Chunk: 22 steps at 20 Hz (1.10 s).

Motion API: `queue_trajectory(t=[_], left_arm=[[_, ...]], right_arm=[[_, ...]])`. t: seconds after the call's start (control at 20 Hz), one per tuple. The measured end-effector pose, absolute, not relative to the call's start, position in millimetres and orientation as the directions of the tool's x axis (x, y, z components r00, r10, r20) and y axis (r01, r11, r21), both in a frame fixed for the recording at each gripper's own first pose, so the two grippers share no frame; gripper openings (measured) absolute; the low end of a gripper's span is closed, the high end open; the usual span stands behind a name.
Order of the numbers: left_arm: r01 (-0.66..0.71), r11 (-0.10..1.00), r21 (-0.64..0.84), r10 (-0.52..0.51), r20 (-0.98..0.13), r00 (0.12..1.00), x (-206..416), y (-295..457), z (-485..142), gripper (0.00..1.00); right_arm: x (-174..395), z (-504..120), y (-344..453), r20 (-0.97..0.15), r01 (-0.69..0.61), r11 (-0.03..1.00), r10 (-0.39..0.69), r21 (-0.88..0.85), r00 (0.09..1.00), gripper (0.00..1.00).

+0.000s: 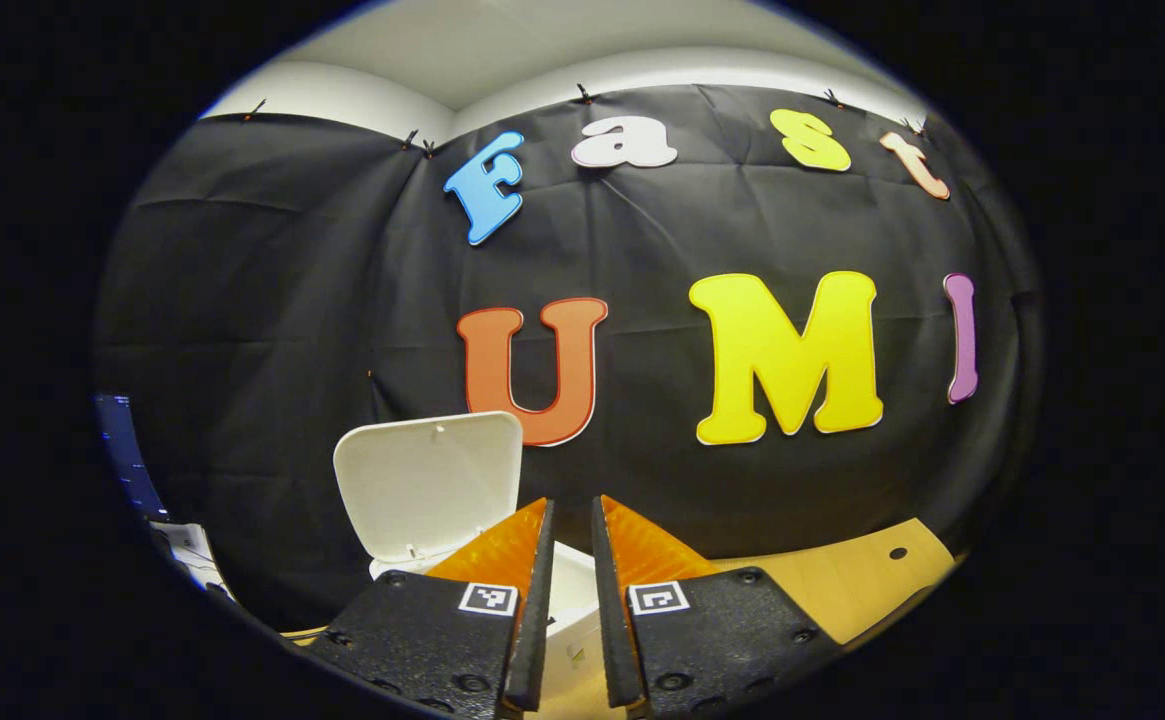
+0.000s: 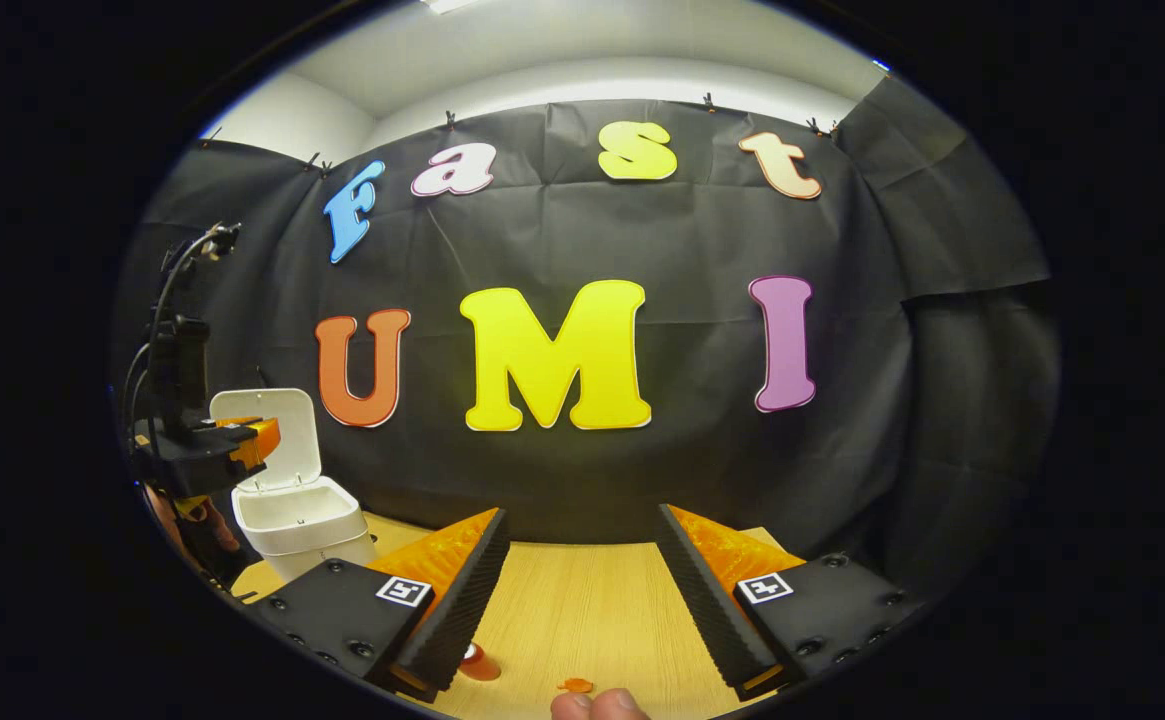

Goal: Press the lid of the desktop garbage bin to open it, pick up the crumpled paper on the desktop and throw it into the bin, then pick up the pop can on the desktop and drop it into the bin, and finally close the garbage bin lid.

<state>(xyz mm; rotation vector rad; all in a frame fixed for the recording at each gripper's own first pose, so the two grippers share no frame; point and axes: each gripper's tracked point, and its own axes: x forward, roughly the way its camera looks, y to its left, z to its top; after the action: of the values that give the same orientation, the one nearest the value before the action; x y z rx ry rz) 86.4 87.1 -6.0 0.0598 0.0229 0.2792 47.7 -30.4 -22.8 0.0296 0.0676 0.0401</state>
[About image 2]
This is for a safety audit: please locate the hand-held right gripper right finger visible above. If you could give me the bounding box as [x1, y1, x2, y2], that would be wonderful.
[656, 504, 943, 701]

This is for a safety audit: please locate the black backdrop cloth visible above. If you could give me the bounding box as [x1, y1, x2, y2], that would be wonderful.
[112, 72, 1061, 601]

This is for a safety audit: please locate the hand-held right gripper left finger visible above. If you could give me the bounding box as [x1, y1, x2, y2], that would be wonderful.
[245, 507, 511, 704]

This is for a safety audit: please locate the white desktop garbage bin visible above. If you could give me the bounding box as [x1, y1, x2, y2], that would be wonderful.
[209, 388, 378, 584]

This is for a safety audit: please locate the red pop can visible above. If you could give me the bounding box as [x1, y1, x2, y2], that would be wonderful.
[459, 643, 502, 683]

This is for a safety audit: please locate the wooden desktop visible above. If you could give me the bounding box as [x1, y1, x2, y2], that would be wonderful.
[230, 510, 808, 720]

